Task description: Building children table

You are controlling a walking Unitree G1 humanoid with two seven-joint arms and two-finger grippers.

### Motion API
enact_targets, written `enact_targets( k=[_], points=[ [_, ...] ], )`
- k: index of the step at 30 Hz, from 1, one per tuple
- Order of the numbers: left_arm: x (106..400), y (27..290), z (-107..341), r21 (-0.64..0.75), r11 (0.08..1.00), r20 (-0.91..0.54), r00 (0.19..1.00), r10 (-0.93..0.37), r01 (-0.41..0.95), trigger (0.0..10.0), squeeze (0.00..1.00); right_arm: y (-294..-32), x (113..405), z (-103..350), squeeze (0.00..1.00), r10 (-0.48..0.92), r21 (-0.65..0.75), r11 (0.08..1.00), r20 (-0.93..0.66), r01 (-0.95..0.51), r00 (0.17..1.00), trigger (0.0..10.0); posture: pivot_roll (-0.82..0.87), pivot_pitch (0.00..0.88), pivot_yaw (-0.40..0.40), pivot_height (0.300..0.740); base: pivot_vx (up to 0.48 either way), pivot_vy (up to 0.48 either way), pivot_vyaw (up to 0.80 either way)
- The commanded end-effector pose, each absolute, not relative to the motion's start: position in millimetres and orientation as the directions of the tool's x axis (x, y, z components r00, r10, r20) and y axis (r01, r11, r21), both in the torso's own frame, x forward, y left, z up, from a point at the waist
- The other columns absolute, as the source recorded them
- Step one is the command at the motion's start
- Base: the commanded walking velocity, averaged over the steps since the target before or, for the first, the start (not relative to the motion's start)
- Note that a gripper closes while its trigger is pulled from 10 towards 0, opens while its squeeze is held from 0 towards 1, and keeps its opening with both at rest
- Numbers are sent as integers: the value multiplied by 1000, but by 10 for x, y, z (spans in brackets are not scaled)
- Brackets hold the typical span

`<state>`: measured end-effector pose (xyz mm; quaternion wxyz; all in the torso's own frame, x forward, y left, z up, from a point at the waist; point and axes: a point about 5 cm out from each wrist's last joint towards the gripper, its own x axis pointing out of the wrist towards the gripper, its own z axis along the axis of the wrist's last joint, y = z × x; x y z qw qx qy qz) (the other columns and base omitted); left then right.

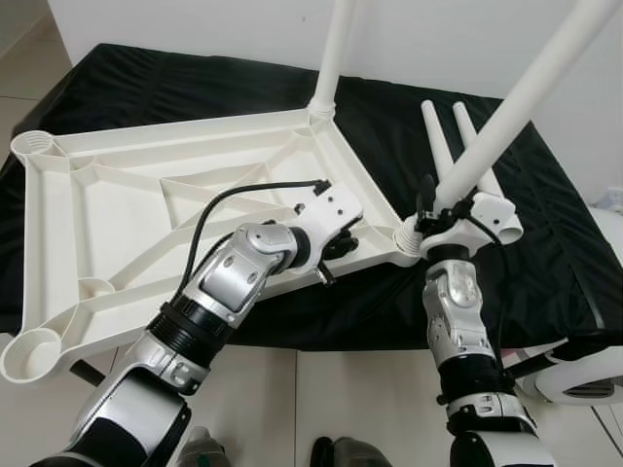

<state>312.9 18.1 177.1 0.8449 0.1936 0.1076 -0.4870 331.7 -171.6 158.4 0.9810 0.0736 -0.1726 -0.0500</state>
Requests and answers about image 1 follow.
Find grey robot left leg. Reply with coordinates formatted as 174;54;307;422
180;428;231;467

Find black tablecloth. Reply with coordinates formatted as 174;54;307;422
0;44;623;353

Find grey robot right leg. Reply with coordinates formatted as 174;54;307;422
311;436;392;467

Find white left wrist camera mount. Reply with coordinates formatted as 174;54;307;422
290;182;364;252

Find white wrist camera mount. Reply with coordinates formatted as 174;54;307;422
290;182;364;252
419;192;525;260

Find black metal table leg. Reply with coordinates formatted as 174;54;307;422
504;352;558;382
66;360;105;382

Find white plastic children table top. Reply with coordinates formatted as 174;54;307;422
0;107;429;386

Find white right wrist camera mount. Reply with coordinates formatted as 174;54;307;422
419;192;525;260

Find grey robot leg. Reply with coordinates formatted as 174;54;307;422
311;436;392;467
180;428;231;467

